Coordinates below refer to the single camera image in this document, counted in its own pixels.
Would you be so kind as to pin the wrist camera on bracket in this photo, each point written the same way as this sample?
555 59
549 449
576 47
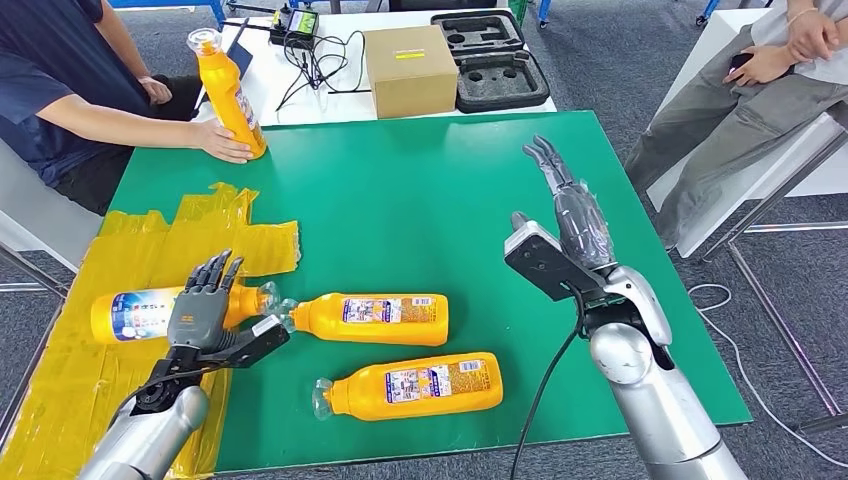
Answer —
543 265
262 341

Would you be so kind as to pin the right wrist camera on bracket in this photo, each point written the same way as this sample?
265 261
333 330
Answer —
543 265

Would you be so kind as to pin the person's right hand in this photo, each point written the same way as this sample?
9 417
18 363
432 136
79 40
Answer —
222 142
815 36

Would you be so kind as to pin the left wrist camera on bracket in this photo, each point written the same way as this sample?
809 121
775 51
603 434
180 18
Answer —
262 341

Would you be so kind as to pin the brown cardboard box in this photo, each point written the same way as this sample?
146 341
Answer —
411 73

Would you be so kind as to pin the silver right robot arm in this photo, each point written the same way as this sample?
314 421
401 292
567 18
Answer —
656 411

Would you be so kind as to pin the white bench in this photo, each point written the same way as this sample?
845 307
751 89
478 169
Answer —
40 215
762 179

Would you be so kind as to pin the person's left hand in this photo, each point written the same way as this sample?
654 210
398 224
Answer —
765 66
156 90

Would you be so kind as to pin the black phone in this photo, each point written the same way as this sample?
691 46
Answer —
740 61

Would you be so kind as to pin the green bin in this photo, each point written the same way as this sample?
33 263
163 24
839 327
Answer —
519 6

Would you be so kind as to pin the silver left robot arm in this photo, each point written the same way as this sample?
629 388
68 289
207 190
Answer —
146 437

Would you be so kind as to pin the person's right forearm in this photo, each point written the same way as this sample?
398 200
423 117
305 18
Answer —
112 122

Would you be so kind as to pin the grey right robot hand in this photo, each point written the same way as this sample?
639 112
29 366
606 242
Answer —
583 228

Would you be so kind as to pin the black controller with green screen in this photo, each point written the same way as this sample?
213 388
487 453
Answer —
300 23

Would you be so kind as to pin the dark blue tablet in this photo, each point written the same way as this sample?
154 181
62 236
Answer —
244 58

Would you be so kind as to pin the black foam case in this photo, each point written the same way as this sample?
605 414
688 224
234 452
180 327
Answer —
500 86

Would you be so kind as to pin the orange plastic bottle clear cap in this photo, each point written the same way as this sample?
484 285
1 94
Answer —
228 93
371 329
132 314
358 397

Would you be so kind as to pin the black object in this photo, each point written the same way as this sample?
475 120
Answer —
437 4

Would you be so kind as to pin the metal bench frame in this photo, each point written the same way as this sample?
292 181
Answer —
808 228
33 268

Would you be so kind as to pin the person's left forearm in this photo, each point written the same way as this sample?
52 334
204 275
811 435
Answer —
122 40

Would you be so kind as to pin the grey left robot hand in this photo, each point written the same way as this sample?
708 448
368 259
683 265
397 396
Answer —
199 318

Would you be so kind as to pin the person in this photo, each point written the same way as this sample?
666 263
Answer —
60 79
722 126

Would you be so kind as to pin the yellow plastic sheet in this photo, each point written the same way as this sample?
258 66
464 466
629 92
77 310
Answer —
199 232

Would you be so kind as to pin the white table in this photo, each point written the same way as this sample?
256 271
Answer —
285 112

